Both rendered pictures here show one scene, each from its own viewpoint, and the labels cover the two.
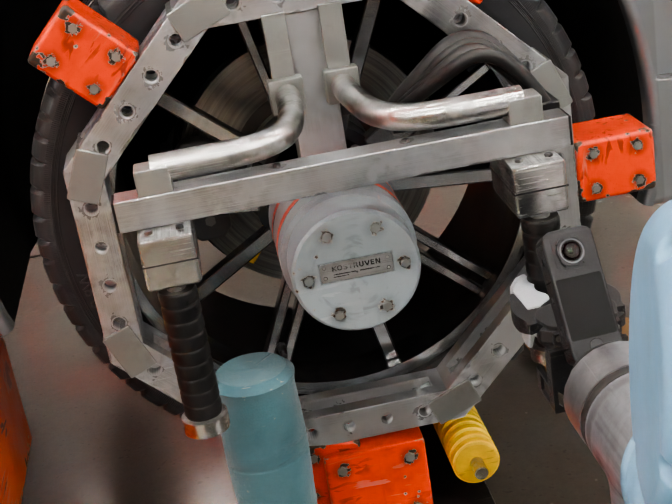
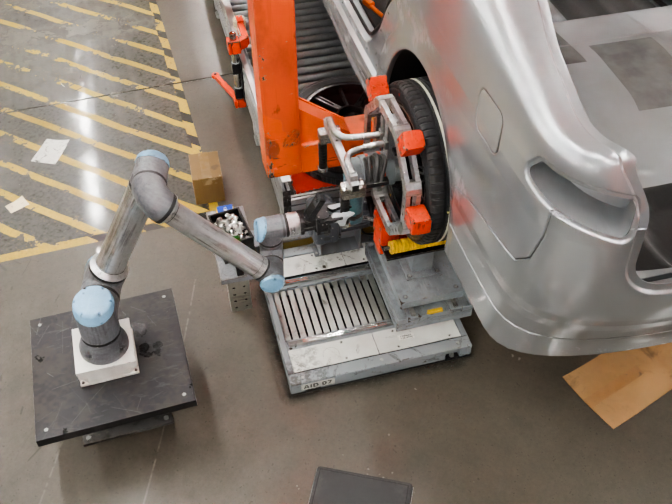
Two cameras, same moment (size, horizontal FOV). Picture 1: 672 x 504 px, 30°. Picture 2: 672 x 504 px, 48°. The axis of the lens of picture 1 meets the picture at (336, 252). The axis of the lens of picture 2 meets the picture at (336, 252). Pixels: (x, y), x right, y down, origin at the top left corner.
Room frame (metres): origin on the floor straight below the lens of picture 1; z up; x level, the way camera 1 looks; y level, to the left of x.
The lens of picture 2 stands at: (0.67, -2.27, 2.83)
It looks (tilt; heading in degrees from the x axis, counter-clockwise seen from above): 47 degrees down; 80
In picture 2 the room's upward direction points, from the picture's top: straight up
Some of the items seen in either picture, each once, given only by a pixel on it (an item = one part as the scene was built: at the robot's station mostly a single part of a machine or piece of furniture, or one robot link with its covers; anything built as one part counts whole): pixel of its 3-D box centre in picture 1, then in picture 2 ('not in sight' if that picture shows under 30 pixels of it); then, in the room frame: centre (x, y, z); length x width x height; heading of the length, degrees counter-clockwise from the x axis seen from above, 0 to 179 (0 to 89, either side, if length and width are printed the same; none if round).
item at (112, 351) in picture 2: not in sight; (102, 337); (0.09, -0.33, 0.43); 0.19 x 0.19 x 0.10
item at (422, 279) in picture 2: not in sight; (419, 250); (1.46, 0.01, 0.32); 0.40 x 0.30 x 0.28; 95
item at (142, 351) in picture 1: (331, 212); (390, 167); (1.30, 0.00, 0.85); 0.54 x 0.07 x 0.54; 95
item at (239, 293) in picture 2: not in sight; (236, 273); (0.63, 0.12, 0.21); 0.10 x 0.10 x 0.42; 5
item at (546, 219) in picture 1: (546, 282); (344, 210); (1.08, -0.19, 0.83); 0.04 x 0.04 x 0.16
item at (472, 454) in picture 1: (453, 414); (417, 242); (1.41, -0.11, 0.51); 0.29 x 0.06 x 0.06; 5
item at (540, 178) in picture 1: (527, 173); (352, 189); (1.11, -0.19, 0.93); 0.09 x 0.05 x 0.05; 5
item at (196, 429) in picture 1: (191, 354); (322, 155); (1.05, 0.15, 0.83); 0.04 x 0.04 x 0.16
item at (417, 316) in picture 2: not in sight; (416, 278); (1.46, 0.01, 0.13); 0.50 x 0.36 x 0.10; 95
